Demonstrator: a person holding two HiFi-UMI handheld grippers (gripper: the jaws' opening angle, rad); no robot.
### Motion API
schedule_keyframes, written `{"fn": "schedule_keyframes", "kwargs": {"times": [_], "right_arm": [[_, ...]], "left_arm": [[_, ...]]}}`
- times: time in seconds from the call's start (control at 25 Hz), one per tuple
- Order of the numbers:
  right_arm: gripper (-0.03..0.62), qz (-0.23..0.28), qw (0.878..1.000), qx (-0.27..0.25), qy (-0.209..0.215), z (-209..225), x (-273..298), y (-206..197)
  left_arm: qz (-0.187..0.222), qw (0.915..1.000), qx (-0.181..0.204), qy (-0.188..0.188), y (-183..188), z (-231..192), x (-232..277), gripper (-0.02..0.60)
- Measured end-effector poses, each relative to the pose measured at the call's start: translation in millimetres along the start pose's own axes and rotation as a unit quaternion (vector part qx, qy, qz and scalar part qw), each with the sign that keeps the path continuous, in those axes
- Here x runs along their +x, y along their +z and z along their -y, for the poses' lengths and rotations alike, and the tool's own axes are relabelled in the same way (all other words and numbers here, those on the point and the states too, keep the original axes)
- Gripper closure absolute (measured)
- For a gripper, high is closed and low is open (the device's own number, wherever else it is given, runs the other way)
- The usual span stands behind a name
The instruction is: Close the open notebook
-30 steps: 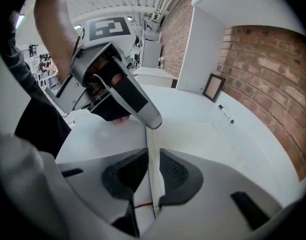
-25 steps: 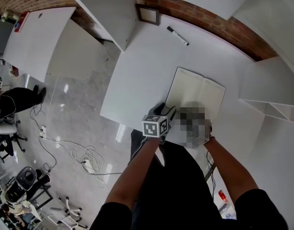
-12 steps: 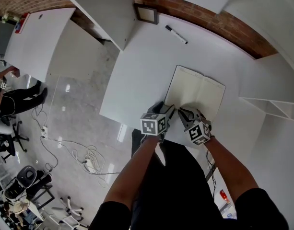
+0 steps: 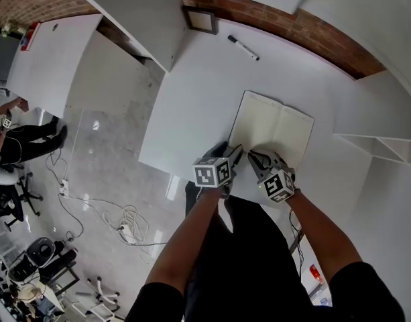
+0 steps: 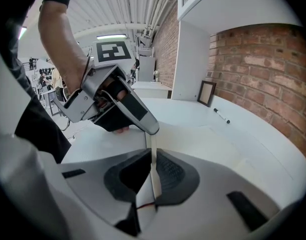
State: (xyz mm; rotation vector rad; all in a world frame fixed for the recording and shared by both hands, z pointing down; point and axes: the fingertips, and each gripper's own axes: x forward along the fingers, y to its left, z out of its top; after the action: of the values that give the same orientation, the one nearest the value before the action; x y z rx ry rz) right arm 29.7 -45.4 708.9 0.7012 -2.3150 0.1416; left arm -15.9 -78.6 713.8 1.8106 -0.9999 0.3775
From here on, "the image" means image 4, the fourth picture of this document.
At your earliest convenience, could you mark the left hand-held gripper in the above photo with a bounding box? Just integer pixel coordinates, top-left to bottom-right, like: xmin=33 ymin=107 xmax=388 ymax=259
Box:
xmin=192 ymin=141 xmax=245 ymax=200

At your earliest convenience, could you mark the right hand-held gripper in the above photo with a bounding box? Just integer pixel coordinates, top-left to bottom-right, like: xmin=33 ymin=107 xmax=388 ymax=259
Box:
xmin=247 ymin=150 xmax=297 ymax=204

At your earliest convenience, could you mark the blue cover notebook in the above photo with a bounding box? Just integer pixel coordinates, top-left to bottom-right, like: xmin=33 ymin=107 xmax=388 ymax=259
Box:
xmin=227 ymin=90 xmax=316 ymax=172

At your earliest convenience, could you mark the person's left forearm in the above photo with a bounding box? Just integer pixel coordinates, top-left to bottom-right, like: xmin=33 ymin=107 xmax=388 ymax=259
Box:
xmin=144 ymin=186 xmax=225 ymax=294

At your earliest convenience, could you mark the person's right forearm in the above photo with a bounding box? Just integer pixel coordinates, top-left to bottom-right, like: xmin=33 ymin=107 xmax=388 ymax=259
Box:
xmin=285 ymin=189 xmax=363 ymax=284

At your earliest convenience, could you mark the white desk with hutch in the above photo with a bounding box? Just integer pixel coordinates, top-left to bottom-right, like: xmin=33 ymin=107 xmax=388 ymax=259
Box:
xmin=42 ymin=0 xmax=411 ymax=234

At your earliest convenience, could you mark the black and white marker pen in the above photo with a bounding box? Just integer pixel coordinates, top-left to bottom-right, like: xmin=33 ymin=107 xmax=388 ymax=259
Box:
xmin=227 ymin=34 xmax=261 ymax=62

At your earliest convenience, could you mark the person's black clothing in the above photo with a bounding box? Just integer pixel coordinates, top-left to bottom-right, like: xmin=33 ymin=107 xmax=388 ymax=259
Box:
xmin=124 ymin=179 xmax=406 ymax=322

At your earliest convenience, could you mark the small red object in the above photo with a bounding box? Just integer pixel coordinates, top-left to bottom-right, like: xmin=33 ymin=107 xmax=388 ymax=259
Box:
xmin=308 ymin=263 xmax=325 ymax=284

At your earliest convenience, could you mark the white chair base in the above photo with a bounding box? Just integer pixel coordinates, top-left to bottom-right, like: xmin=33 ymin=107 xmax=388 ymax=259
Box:
xmin=86 ymin=276 xmax=121 ymax=311

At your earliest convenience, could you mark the small white table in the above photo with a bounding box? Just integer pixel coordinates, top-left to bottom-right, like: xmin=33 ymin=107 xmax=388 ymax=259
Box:
xmin=5 ymin=13 xmax=149 ymax=119

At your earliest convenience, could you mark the grey round appliance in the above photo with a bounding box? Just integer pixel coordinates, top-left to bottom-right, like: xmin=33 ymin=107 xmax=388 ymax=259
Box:
xmin=25 ymin=236 xmax=56 ymax=268

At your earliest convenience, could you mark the grey office chair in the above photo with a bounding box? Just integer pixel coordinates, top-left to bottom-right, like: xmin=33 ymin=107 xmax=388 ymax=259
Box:
xmin=0 ymin=169 xmax=44 ymax=218

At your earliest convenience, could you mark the red book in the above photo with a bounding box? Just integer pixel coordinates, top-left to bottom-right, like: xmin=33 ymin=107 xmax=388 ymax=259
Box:
xmin=19 ymin=21 xmax=42 ymax=52

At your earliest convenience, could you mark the black office chair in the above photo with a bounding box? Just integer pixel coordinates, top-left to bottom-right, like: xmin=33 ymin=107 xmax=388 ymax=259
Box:
xmin=0 ymin=182 xmax=25 ymax=233

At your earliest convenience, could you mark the straw hat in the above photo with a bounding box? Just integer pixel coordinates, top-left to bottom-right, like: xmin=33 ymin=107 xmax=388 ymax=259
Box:
xmin=19 ymin=285 xmax=42 ymax=303

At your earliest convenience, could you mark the grey cabinet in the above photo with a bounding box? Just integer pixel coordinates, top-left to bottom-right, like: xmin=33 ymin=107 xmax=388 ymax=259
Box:
xmin=0 ymin=30 xmax=23 ymax=83

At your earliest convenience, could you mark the small flower bunch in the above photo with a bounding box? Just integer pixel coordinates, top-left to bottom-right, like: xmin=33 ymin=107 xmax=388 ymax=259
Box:
xmin=0 ymin=20 xmax=27 ymax=38

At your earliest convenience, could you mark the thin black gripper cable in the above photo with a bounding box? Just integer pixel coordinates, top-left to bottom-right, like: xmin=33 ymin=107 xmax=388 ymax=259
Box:
xmin=288 ymin=209 xmax=305 ymax=274

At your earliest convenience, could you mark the white power strip with cables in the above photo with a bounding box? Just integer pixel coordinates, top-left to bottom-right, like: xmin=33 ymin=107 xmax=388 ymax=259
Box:
xmin=69 ymin=196 xmax=168 ymax=264

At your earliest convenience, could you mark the dark picture frame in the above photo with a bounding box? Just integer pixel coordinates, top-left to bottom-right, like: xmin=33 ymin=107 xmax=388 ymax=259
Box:
xmin=182 ymin=5 xmax=219 ymax=36

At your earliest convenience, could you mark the black metal frame stand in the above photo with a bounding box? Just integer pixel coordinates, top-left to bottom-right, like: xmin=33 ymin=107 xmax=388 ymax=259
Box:
xmin=40 ymin=250 xmax=80 ymax=297

